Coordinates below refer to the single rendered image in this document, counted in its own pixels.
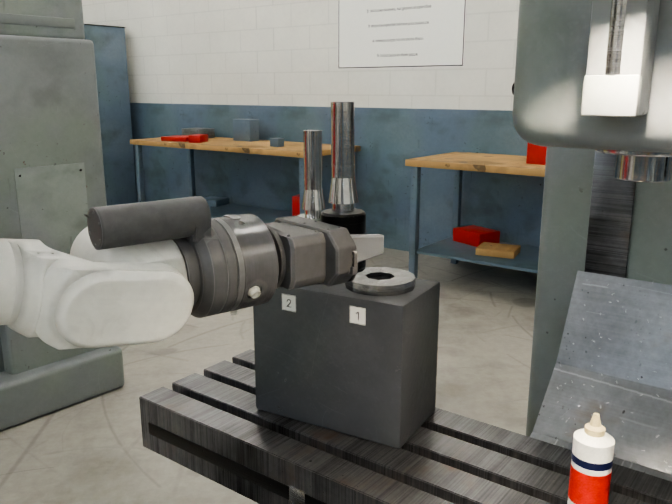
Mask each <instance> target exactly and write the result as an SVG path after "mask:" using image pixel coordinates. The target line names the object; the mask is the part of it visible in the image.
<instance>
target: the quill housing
mask: <svg viewBox="0 0 672 504"><path fill-rule="evenodd" d="M592 3H593V0H519V15H518V31H517V48H516V64H515V81H514V83H513V85H512V94H513V95H514V97H513V113H512V114H513V124H514V127H515V129H516V131H517V133H518V134H519V135H520V136H521V138H522V139H524V140H525V141H527V142H529V143H531V144H534V145H539V146H545V147H564V148H583V149H603V150H622V151H641V152H661V153H672V0H660V7H659V16H658V26H657V35H656V44H655V54H654V63H653V72H652V81H651V91H650V100H649V109H648V112H647V114H645V115H643V116H637V117H605V116H582V115H581V107H582V95H583V84H584V77H585V76H586V73H587V61H588V50H589V38H590V26H591V14H592Z"/></svg>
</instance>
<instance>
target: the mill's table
mask: <svg viewBox="0 0 672 504"><path fill-rule="evenodd" d="M232 362H233V363H232ZM232 362H229V361H226V360H224V361H222V362H219V363H217V364H215V365H212V366H210V367H208V368H205V369H204V376H203V375H200V374H197V373H194V374H191V375H189V376H187V377H184V378H182V379H180V380H177V381H175V382H173V383H172V389H173V390H170V389H168V388H165V387H161V388H159V389H156V390H154V391H152V392H149V393H147V394H145V395H142V396H140V397H139V400H140V414H141V427H142V440H143V446H144V447H146V448H148V449H150V450H152V451H154V452H156V453H158V454H160V455H162V456H164V457H166V458H168V459H170V460H172V461H174V462H176V463H178V464H180V465H182V466H184V467H186V468H188V469H190V470H192V471H194V472H196V473H198V474H200V475H202V476H204V477H206V478H208V479H210V480H212V481H214V482H216V483H218V484H220V485H222V486H224V487H226V488H228V489H230V490H233V491H235V492H237V493H239V494H241V495H243V496H245V497H247V498H249V499H251V500H253V501H255V502H257V503H259V504H567V501H568V488H569V477H570V466H571V455H572V450H570V449H566V448H563V447H560V446H557V445H554V444H551V443H547V442H544V441H541V440H538V439H535V438H531V437H528V436H525V435H522V434H519V433H516V432H512V431H509V430H506V429H503V428H500V427H496V426H493V425H490V424H487V423H484V422H481V421H477V420H474V419H471V418H468V417H465V416H461V415H458V414H455V413H452V412H449V411H446V410H442V409H439V408H436V407H435V411H434V412H433V413H432V415H431V416H430V417H429V418H428V419H427V420H426V421H425V422H424V423H423V424H422V425H421V426H420V428H419V429H418V430H417V431H416V432H415V433H414V434H413V435H412V436H411V437H410V438H409V439H408V441H407V442H406V443H405V444H404V445H403V446H402V447H401V448H399V449H397V448H394V447H390V446H386V445H383V444H379V443H376V442H372V441H369V440H365V439H362V438H358V437H355V436H351V435H348V434H344V433H341V432H337V431H334V430H330V429H327V428H323V427H320V426H316V425H312V424H309V423H305V422H302V421H298V420H295V419H291V418H288V417H284V416H281V415H277V414H274V413H270V412H267V411H263V410H260V409H257V407H256V384H255V351H254V350H251V349H250V350H247V351H245V352H243V353H240V354H238V355H236V356H233V357H232ZM608 504H672V482H671V481H668V480H665V479H662V478H659V477H655V476H652V475H649V474H646V473H643V472H640V471H636V470H633V469H630V468H627V467H624V466H620V465H617V464H614V463H613V466H612V475H611V484H610V494H609V503H608Z"/></svg>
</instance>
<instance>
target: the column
mask: <svg viewBox="0 0 672 504"><path fill-rule="evenodd" d="M615 164H616V155H613V154H605V153H599V152H597V151H596V150H595V149H583V148H564V147H547V150H546V164H545V178H544V191H543V205H542V218H541V232H540V246H539V259H538V273H537V286H536V300H535V314H534V327H533V341H532V354H531V368H530V382H529V395H528V409H527V422H526V436H528V437H530V435H531V433H532V432H533V429H534V426H535V423H536V420H537V417H538V414H539V412H540V409H541V406H542V403H543V400H544V397H545V394H546V391H547V388H548V385H549V382H550V379H551V376H552V373H553V371H554V368H555V365H556V361H557V357H558V353H559V348H560V344H561V340H562V336H563V331H564V327H565V323H566V318H567V314H568V310H569V306H570V301H571V297H572V293H573V288H574V284H575V280H576V275H577V271H584V272H590V273H597V274H603V275H610V276H616V277H622V278H629V279H635V280H641V281H648V282H653V281H654V283H660V284H667V285H672V178H671V180H670V181H668V182H634V181H625V180H619V179H616V178H615V177H614V174H615Z"/></svg>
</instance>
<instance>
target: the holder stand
mask: <svg viewBox="0 0 672 504"><path fill-rule="evenodd" d="M439 298H440V282H438V281H432V280H425V279H419V278H416V277H415V276H414V274H413V273H411V272H409V271H406V270H402V269H397V268H389V267H367V268H365V270H363V271H362V272H358V273H357V274H356V276H355V278H354V280H353V281H350V282H345V283H341V284H336V285H332V286H326V285H324V284H321V283H318V284H313V285H309V286H304V287H299V288H295V289H291V290H289V289H286V288H284V287H281V288H278V289H276V291H275V293H274V295H273V297H272V298H271V299H270V300H269V301H268V302H267V303H265V304H261V305H257V306H253V319H254V351H255V384H256V407H257V409H260V410H263V411H267V412H270V413H274V414H277V415H281V416H284V417H288V418H291V419H295V420H298V421H302V422H305V423H309V424H312V425H316V426H320V427H323V428H327V429H330V430H334V431H337V432H341V433H344V434H348V435H351V436H355V437H358V438H362V439H365V440H369V441H372V442H376V443H379V444H383V445H386V446H390V447H394V448H397V449H399V448H401V447H402V446H403V445H404V444H405V443H406V442H407V441H408V439H409V438H410V437H411V436H412V435H413V434H414V433H415V432H416V431H417V430H418V429H419V428H420V426H421V425H422V424H423V423H424V422H425V421H426V420H427V419H428V418H429V417H430V416H431V415H432V413H433V412H434V411H435V403H436V377H437V350H438V324H439Z"/></svg>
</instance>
